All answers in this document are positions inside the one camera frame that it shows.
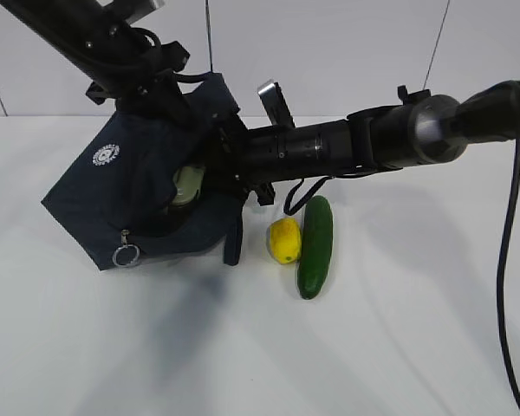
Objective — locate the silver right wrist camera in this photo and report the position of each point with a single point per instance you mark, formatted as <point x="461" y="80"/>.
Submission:
<point x="274" y="104"/>

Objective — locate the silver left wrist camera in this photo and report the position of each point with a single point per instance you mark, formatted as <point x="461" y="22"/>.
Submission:
<point x="143" y="6"/>

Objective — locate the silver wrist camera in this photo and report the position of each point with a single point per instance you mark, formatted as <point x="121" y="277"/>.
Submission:
<point x="143" y="6"/>
<point x="274" y="104"/>

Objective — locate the green lid glass food container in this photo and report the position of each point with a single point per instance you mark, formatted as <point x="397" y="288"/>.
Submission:
<point x="188" y="182"/>

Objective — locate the green cucumber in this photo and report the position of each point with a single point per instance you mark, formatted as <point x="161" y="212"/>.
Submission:
<point x="317" y="247"/>

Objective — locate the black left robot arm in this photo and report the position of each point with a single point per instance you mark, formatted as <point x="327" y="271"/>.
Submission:
<point x="87" y="35"/>

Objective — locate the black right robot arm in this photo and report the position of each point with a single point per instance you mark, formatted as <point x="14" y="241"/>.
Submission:
<point x="424" y="129"/>

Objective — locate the yellow lemon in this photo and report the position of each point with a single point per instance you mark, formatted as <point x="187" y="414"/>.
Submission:
<point x="285" y="240"/>

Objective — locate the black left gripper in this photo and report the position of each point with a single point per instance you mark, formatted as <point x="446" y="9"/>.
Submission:
<point x="150" y="88"/>

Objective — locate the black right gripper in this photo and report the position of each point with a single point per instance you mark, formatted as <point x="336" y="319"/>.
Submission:
<point x="223" y="153"/>

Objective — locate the navy blue lunch bag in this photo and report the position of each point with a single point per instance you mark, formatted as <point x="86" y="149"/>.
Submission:
<point x="114" y="199"/>

